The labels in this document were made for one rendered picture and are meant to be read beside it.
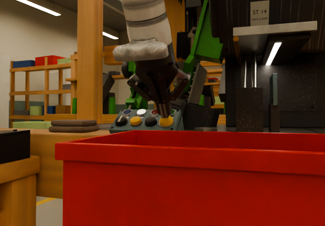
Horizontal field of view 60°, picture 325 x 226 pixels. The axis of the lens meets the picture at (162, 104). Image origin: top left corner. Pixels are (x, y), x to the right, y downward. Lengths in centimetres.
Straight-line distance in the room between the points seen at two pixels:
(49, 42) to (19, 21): 120
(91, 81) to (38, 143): 68
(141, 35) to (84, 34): 96
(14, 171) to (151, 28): 41
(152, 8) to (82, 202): 30
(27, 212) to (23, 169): 10
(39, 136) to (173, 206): 50
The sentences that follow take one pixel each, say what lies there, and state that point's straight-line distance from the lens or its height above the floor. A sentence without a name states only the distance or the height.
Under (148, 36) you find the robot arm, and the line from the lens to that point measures 47.
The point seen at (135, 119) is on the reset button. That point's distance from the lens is 62.
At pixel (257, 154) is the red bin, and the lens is 25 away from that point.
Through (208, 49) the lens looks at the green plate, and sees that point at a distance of 82.
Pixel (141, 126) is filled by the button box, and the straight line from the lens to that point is 61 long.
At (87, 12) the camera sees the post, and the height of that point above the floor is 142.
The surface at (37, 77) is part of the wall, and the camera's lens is 972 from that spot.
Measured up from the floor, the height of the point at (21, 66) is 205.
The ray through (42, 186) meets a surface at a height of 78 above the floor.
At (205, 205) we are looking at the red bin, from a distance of 27.
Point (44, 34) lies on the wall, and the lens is 1013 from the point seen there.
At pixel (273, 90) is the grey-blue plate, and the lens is 70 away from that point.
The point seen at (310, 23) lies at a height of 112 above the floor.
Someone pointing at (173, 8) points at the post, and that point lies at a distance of 128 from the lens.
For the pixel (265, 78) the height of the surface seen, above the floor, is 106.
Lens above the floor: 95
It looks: 1 degrees up
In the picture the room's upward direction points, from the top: straight up
